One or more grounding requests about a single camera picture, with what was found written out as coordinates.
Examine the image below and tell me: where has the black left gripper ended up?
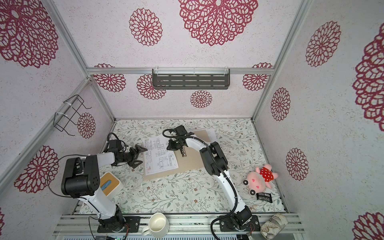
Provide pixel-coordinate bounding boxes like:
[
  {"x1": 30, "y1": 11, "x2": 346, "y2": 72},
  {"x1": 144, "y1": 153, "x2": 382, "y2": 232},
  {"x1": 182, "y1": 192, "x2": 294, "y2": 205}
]
[{"x1": 119, "y1": 144, "x2": 148, "y2": 169}]

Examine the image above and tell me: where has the black wire wall rack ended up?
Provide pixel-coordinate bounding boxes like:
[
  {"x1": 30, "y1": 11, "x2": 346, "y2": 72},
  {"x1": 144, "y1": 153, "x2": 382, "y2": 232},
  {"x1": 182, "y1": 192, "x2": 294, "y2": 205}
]
[{"x1": 53, "y1": 95, "x2": 92, "y2": 137}]

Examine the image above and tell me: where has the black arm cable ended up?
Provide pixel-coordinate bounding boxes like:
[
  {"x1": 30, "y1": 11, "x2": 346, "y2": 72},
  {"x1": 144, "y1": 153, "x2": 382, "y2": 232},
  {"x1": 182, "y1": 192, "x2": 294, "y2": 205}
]
[
  {"x1": 46, "y1": 131, "x2": 128, "y2": 240},
  {"x1": 161, "y1": 128, "x2": 241, "y2": 240}
]

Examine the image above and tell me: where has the small black card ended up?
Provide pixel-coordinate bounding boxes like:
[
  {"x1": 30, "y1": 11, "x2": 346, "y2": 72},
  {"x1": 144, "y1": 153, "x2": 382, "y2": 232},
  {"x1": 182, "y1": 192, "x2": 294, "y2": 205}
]
[{"x1": 256, "y1": 193, "x2": 273, "y2": 203}]

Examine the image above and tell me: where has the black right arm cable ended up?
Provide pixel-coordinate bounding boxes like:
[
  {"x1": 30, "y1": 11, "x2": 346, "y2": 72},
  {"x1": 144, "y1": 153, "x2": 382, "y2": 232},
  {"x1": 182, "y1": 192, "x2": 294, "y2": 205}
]
[{"x1": 161, "y1": 128, "x2": 241, "y2": 240}]

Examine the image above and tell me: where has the pink pig plush toy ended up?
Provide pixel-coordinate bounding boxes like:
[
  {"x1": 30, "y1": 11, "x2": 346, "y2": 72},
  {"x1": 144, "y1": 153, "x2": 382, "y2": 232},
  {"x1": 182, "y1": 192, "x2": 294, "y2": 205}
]
[{"x1": 243, "y1": 164, "x2": 279, "y2": 196}]

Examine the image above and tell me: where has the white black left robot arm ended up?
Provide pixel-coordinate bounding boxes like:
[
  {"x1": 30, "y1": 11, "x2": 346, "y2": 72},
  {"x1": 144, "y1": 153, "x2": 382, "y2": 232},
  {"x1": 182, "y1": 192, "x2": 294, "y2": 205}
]
[{"x1": 61, "y1": 139, "x2": 148, "y2": 224}]

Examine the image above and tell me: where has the beige manila folder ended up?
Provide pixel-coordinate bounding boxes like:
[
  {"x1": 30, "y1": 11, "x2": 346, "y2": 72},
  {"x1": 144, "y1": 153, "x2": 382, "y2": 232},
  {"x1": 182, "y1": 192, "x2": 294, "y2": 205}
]
[{"x1": 144, "y1": 147, "x2": 204, "y2": 181}]

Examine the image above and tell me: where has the grey slotted wall shelf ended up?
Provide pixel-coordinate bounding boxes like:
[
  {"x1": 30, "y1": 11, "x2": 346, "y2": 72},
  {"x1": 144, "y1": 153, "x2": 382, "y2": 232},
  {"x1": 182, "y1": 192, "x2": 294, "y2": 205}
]
[{"x1": 152, "y1": 69, "x2": 231, "y2": 90}]

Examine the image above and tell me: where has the white ceramic mug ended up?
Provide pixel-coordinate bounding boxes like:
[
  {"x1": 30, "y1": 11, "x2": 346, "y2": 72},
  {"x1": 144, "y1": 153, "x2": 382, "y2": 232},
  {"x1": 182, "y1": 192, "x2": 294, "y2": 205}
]
[{"x1": 141, "y1": 213, "x2": 170, "y2": 238}]

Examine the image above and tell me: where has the white printed text sheet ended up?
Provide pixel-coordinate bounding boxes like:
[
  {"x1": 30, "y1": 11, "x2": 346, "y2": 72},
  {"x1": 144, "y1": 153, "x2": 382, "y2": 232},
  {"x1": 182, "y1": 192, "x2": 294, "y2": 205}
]
[{"x1": 206, "y1": 128, "x2": 218, "y2": 143}]

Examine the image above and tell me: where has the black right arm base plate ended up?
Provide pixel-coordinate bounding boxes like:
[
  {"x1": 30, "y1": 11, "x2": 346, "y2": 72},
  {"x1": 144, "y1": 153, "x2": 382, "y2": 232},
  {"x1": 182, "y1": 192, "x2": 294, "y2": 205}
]
[{"x1": 220, "y1": 206, "x2": 261, "y2": 232}]

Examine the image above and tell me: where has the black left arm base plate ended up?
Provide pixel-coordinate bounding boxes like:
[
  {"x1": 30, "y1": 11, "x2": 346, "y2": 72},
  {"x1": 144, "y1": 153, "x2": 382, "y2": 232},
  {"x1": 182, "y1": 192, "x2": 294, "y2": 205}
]
[{"x1": 97, "y1": 210, "x2": 141, "y2": 233}]

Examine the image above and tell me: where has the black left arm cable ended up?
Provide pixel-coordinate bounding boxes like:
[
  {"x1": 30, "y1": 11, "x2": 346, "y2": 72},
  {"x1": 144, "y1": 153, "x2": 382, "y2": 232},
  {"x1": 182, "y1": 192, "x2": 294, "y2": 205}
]
[{"x1": 46, "y1": 131, "x2": 128, "y2": 240}]

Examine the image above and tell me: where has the white wooden-top tissue box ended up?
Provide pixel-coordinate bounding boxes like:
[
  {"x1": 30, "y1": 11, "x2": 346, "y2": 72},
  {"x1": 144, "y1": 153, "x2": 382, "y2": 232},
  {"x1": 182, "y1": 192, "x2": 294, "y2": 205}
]
[{"x1": 100, "y1": 172, "x2": 124, "y2": 200}]

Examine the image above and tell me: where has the marbled patterned cup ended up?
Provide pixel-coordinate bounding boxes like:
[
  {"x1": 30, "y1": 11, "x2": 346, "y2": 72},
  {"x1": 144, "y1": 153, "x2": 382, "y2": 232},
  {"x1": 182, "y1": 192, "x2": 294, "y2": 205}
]
[{"x1": 260, "y1": 213, "x2": 288, "y2": 240}]

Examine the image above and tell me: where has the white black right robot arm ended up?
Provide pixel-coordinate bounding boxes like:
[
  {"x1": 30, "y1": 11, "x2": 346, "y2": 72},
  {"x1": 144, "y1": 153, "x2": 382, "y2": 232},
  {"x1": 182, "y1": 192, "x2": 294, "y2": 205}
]
[{"x1": 162, "y1": 125, "x2": 252, "y2": 221}]

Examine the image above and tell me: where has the white technical drawing sheet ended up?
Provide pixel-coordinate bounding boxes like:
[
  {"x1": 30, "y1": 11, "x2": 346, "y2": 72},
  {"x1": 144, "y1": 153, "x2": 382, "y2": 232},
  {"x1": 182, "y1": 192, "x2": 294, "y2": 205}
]
[{"x1": 144, "y1": 135, "x2": 179, "y2": 176}]

